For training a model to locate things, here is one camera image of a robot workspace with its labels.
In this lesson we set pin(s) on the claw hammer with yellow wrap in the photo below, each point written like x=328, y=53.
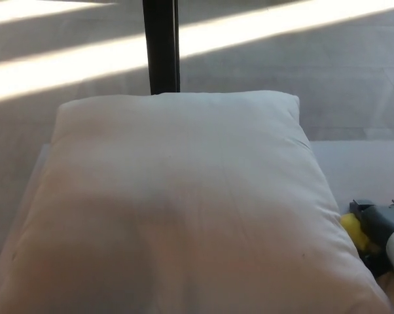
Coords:
x=351, y=226

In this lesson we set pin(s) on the black vertical post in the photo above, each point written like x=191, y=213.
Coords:
x=161, y=45

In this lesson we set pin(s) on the white square pillow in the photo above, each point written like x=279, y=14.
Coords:
x=180, y=196

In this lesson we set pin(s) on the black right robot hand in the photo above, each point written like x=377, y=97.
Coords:
x=378, y=222

